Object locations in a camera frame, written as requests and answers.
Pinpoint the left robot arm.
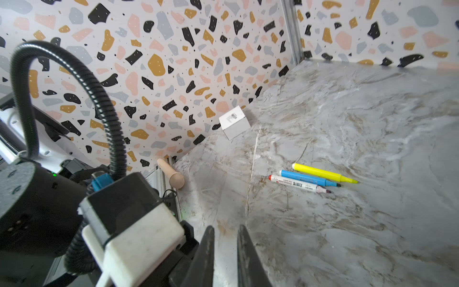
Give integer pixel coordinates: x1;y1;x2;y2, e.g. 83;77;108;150
1;123;176;287

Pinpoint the yellow highlighter pen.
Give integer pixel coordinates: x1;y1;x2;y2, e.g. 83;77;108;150
292;163;359;184

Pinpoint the black corrugated cable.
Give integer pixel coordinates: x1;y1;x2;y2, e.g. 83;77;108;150
10;40;128;287

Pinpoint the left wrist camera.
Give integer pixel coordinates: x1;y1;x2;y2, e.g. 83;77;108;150
79;172;185;287

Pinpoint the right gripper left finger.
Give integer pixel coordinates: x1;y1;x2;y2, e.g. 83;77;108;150
181;226;215;287

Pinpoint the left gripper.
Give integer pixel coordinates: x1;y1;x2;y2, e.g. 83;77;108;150
140;221;200;287

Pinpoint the white small box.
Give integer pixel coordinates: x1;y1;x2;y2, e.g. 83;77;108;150
219;106;251;140

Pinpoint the blue highlighter pen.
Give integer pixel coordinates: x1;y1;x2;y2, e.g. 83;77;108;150
279;170;341;187

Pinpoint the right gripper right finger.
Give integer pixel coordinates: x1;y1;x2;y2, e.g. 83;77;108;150
237;225;272;287

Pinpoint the white red-tipped marker pen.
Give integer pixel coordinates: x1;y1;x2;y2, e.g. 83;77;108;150
268;175;332;194

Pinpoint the wooden stick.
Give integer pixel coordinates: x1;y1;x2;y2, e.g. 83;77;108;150
157;159;185;190

